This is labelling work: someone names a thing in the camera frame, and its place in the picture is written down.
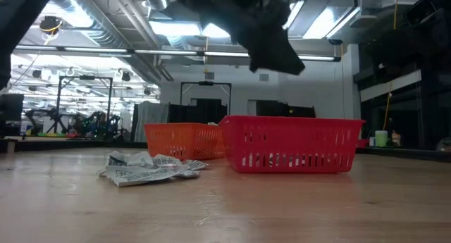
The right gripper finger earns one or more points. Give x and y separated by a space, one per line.
394 49
433 14

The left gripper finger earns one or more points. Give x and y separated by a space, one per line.
262 53
285 58

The white packet green stripes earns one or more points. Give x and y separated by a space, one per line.
212 123

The white packet black text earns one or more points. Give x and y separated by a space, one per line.
118 158
148 176

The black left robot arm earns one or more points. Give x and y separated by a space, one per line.
17 17

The red plastic basket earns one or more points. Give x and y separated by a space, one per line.
292 130

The black partition panels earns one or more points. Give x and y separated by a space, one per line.
197 112

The small jar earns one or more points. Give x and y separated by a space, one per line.
396 139

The pale green cup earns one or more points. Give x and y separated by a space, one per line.
381 138

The small red object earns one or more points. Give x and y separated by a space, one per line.
363 143

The orange plastic basket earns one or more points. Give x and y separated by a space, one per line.
183 141

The grey cover cloth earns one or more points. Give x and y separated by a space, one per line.
151 116

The long LED light bar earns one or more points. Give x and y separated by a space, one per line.
105 50

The black ceiling sensor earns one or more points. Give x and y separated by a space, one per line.
51 24

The black monitor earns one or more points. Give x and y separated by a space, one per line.
10 107

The grey wall vent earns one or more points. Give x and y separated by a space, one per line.
264 77
209 76

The black gantry frame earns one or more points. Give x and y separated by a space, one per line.
58 102
206 83

